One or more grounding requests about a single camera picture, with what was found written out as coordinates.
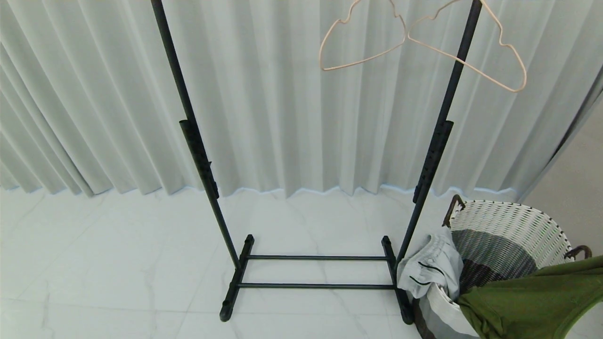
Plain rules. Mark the pink clothes hanger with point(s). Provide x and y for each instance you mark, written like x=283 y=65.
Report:
x=490 y=78
x=362 y=57

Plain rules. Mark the green t-shirt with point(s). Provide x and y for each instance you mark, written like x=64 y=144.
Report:
x=532 y=301

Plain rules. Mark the black clothes rack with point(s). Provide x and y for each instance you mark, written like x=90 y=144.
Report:
x=191 y=136

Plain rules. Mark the white laundry basket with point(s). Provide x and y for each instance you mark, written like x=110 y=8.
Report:
x=509 y=221

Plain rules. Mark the white curtain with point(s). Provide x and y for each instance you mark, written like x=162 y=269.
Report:
x=282 y=94

